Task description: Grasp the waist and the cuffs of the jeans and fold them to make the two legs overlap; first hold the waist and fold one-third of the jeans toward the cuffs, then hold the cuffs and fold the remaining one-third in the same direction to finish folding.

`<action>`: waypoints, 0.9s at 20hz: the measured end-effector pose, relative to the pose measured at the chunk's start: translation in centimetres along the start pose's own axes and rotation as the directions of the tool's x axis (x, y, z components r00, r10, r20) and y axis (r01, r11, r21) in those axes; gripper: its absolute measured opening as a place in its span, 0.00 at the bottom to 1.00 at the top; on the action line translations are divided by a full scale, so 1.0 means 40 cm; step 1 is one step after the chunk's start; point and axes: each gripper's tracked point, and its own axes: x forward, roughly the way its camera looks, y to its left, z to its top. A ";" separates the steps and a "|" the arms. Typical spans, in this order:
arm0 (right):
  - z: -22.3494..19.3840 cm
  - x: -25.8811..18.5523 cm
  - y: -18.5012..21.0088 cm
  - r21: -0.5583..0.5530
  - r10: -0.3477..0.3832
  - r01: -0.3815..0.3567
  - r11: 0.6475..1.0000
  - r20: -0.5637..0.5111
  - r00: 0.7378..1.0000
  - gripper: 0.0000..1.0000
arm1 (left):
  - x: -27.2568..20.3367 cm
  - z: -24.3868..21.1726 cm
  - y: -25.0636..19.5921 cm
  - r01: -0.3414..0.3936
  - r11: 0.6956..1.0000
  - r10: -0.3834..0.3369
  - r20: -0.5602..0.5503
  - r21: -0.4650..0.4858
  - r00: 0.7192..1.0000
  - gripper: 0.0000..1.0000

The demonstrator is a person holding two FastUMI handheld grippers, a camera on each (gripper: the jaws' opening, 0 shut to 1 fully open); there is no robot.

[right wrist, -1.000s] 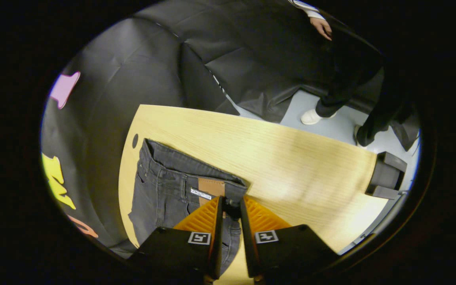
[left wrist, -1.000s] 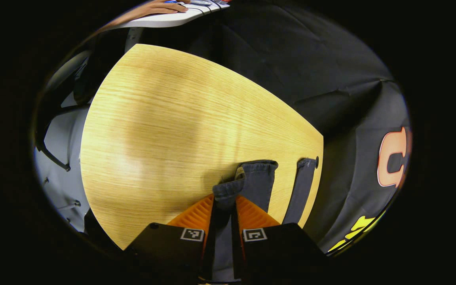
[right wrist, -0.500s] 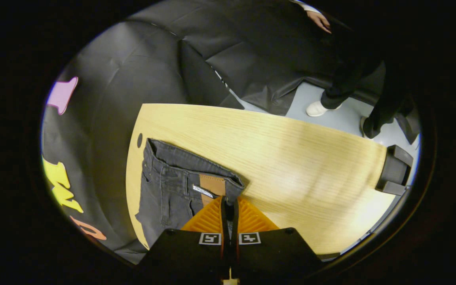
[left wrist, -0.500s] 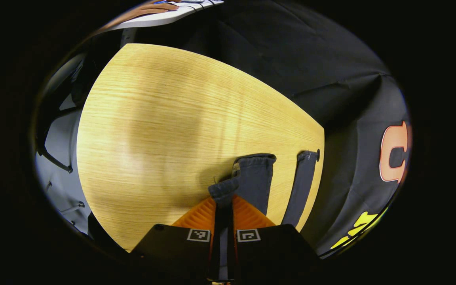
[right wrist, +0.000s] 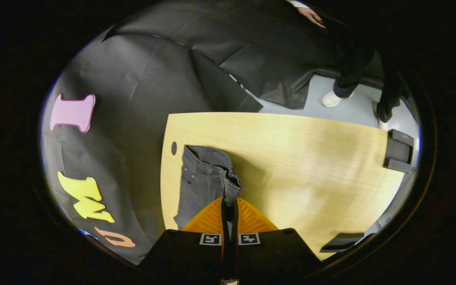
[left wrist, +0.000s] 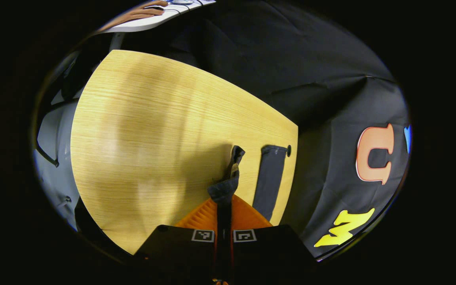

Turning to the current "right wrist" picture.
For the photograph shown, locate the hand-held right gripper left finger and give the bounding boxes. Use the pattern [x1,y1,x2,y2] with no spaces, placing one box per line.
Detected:
[140,197,228,285]

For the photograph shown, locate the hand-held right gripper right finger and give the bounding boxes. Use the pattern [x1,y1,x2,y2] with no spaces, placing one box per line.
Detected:
[232,197,323,284]

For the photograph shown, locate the black jeans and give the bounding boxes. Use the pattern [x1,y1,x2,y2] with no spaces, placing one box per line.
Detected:
[173,144,243,231]

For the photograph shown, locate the black table clamp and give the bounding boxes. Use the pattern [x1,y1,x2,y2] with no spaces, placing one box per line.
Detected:
[383,129,416,174]
[319,232,365,253]

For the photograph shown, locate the black backdrop cloth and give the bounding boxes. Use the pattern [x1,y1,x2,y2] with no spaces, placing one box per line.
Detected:
[40,0,385,265]

